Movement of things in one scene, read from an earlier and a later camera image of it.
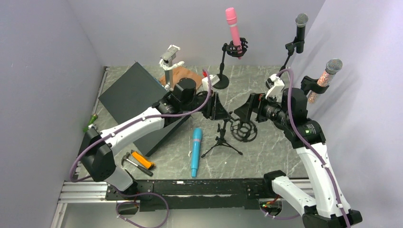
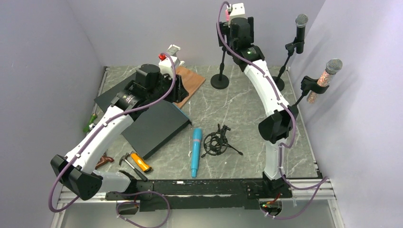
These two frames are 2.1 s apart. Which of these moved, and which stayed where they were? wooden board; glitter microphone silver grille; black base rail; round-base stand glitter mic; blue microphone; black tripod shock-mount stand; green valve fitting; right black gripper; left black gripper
Moved: right black gripper; black tripod shock-mount stand; left black gripper
Stayed: wooden board; round-base stand glitter mic; black base rail; green valve fitting; blue microphone; glitter microphone silver grille
